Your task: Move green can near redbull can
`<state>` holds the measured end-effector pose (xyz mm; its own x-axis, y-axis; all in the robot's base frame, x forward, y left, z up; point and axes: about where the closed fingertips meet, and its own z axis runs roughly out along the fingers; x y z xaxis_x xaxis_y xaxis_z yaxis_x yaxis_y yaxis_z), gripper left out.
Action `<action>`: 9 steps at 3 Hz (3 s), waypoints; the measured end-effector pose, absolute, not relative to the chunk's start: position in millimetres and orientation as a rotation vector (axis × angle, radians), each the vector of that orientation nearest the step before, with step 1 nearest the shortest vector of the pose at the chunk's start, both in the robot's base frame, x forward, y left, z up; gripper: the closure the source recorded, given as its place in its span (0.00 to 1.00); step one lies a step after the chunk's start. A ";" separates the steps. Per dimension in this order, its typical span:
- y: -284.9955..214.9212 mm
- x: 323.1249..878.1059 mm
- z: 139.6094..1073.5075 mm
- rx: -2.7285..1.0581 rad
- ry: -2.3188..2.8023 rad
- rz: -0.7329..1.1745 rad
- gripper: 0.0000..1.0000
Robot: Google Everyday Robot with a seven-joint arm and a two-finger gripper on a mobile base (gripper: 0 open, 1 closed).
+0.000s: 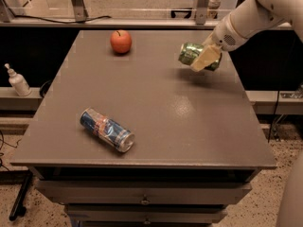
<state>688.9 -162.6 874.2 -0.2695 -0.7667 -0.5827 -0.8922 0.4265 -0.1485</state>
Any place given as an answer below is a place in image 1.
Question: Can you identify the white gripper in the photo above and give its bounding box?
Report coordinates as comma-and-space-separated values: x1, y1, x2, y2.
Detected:
190, 14, 247, 72

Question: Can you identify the grey drawer cabinet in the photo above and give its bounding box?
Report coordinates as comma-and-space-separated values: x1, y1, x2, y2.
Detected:
12, 30, 276, 227

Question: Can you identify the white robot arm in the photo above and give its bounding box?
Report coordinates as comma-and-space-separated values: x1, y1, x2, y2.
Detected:
191, 0, 303, 227

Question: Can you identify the green soda can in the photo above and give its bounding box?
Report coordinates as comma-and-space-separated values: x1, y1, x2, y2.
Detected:
178, 43, 222, 71

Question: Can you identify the right metal frame post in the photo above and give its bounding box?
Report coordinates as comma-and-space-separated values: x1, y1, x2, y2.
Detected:
195, 0, 209, 25

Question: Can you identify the black floor stand leg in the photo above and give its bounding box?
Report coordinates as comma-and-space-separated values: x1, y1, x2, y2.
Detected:
9, 170, 33, 221

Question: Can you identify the left metal frame post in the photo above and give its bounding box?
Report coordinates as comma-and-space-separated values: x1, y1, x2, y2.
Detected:
71, 0, 88, 23

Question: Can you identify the blue redbull can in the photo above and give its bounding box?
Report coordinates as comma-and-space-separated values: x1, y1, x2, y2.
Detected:
80, 108, 134, 152

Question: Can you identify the red apple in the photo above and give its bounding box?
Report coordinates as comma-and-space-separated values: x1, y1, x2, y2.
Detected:
110, 29, 133, 54

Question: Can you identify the white pump bottle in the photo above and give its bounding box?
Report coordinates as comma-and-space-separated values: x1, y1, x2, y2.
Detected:
5, 63, 31, 96

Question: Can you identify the drawer with knob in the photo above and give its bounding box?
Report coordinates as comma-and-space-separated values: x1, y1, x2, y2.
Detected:
36, 181, 252, 205
65, 204, 227, 224

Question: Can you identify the lower drawer with knob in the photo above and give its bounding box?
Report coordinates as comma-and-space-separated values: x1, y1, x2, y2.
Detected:
65, 204, 227, 224

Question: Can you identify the upper drawer with knob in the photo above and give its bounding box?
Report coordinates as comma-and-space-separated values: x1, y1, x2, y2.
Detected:
36, 181, 252, 205

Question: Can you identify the metal frame post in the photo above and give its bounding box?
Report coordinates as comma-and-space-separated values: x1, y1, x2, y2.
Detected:
71, 0, 88, 23
195, 0, 209, 25

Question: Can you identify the black cable on ledge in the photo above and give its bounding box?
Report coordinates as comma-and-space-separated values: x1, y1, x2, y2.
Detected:
0, 0, 112, 25

